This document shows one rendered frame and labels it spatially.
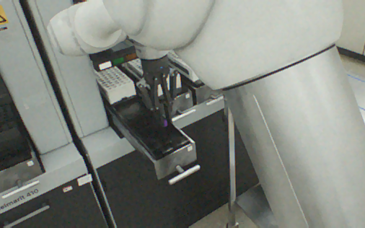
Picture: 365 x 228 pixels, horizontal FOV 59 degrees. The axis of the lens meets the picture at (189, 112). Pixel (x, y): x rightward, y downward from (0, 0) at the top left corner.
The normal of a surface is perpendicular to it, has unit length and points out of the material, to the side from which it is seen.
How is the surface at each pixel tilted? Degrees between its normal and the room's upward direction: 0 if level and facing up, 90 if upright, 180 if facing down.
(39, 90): 90
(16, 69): 90
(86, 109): 90
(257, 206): 0
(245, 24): 87
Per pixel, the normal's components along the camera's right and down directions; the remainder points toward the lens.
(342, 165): 0.11, 0.05
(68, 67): 0.54, 0.43
